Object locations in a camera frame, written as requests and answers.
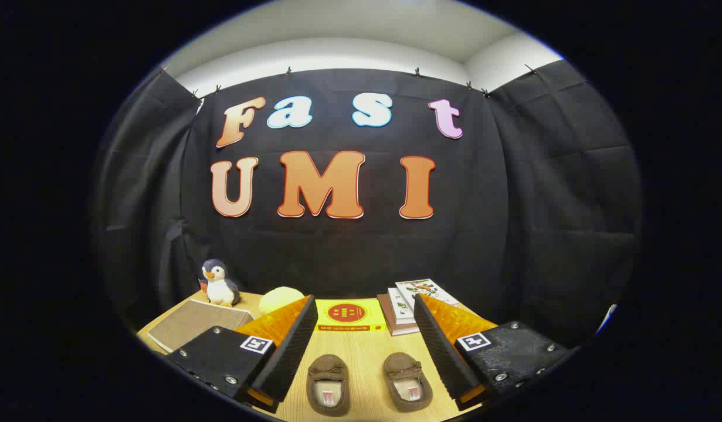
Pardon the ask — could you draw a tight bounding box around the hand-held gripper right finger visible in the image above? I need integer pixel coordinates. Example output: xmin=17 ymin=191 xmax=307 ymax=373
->
xmin=413 ymin=293 xmax=572 ymax=411

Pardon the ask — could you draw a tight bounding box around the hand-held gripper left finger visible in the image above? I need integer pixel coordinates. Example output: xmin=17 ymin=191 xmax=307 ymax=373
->
xmin=166 ymin=295 xmax=319 ymax=414

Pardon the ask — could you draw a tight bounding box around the brown moccasin shoe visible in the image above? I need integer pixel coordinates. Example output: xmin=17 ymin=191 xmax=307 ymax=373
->
xmin=307 ymin=353 xmax=351 ymax=417
xmin=383 ymin=352 xmax=433 ymax=412

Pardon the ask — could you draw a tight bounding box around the beige fabric storage box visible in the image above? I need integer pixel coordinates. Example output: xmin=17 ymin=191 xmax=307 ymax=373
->
xmin=147 ymin=300 xmax=255 ymax=355

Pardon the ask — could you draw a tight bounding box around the yellow round plush cushion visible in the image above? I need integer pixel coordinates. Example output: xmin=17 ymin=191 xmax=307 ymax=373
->
xmin=258 ymin=286 xmax=306 ymax=316

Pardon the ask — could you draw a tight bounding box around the white thin book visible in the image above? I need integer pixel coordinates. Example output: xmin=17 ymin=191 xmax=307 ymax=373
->
xmin=387 ymin=287 xmax=417 ymax=322

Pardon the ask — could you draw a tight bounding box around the white illustrated book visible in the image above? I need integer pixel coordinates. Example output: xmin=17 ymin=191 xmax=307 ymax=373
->
xmin=395 ymin=278 xmax=459 ymax=309

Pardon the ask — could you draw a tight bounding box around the yellow book with red circle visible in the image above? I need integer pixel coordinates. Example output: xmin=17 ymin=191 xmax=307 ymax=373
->
xmin=315 ymin=299 xmax=387 ymax=332

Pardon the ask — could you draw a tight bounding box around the penguin plush toy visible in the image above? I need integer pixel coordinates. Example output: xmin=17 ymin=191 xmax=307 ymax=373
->
xmin=199 ymin=259 xmax=242 ymax=308

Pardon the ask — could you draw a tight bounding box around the black backdrop cloth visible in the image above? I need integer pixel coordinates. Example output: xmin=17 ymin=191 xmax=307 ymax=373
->
xmin=91 ymin=59 xmax=643 ymax=352

